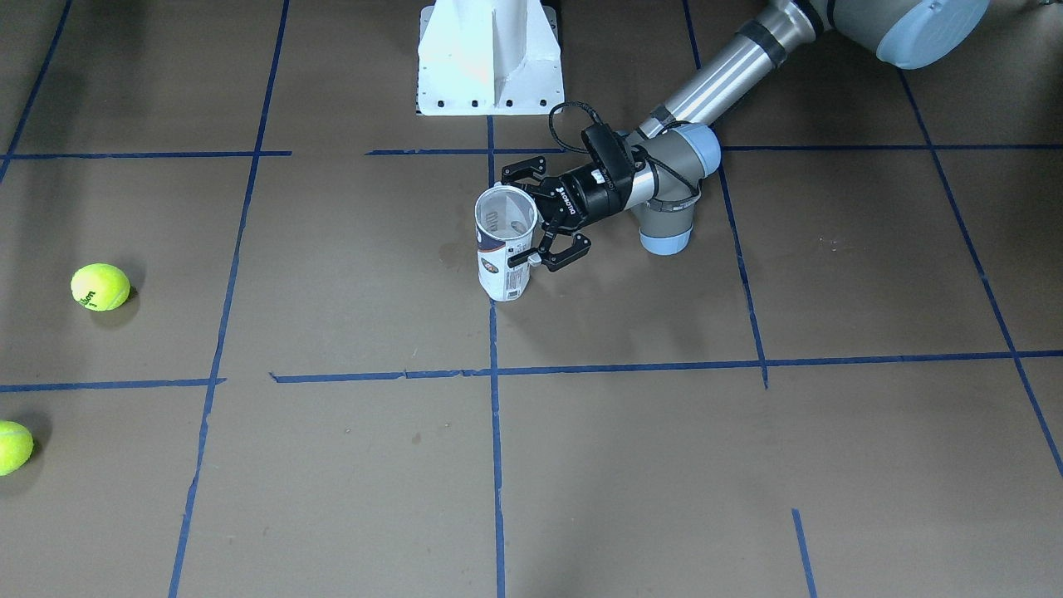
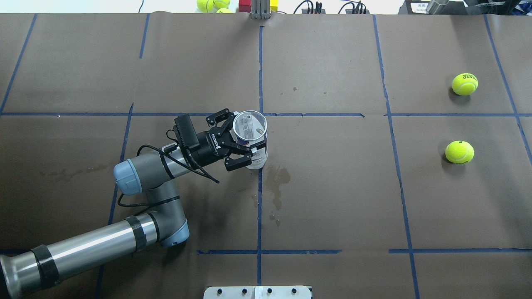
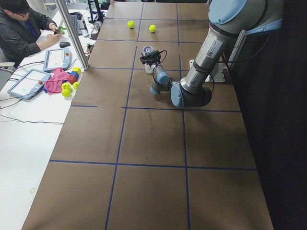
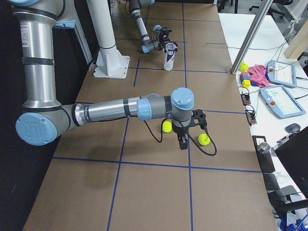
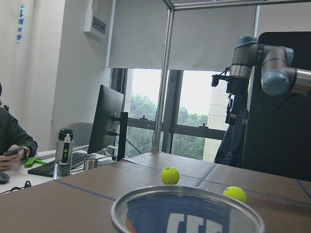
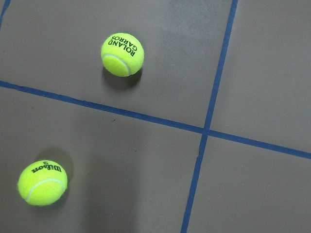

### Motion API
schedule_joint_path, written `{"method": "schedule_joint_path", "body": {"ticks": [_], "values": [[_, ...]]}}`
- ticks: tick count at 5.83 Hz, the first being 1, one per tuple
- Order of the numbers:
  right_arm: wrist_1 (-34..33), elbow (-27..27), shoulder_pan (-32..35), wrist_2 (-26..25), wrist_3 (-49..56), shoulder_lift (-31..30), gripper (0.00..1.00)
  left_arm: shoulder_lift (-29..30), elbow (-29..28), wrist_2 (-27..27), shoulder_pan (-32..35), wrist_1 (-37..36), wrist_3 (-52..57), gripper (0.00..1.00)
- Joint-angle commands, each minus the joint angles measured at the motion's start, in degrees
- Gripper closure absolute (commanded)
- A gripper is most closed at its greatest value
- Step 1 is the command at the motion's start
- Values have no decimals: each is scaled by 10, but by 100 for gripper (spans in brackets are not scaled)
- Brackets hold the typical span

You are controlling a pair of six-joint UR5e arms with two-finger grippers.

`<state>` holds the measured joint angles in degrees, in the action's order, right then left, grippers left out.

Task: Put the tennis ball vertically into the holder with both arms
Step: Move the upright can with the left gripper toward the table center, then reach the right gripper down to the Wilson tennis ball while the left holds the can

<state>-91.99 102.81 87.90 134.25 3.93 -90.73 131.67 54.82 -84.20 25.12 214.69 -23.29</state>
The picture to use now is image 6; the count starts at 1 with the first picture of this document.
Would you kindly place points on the yellow Wilson tennis ball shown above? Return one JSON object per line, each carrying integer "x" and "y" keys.
{"x": 42, "y": 183}

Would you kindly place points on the yellow Roland Garros tennis ball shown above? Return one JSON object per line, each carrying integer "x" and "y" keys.
{"x": 122, "y": 54}

